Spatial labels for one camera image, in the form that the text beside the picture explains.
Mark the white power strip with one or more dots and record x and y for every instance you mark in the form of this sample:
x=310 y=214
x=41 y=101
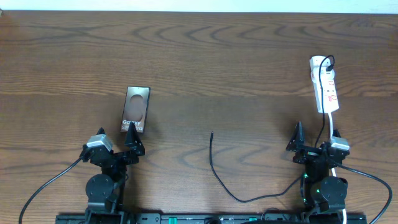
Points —
x=325 y=90

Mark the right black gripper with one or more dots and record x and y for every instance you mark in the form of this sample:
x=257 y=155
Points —
x=298 y=140

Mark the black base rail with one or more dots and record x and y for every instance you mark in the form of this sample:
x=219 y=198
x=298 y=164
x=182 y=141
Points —
x=156 y=218

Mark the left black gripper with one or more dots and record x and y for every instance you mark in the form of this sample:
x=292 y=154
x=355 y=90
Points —
x=137 y=149

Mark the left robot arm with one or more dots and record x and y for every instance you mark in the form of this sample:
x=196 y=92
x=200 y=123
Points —
x=105 y=191

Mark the brown Galaxy smartphone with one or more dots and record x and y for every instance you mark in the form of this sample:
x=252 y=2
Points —
x=135 y=108

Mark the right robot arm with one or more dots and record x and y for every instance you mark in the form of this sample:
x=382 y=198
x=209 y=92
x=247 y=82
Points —
x=322 y=192

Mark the white USB charger plug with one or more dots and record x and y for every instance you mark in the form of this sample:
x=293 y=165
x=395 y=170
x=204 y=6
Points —
x=322 y=66

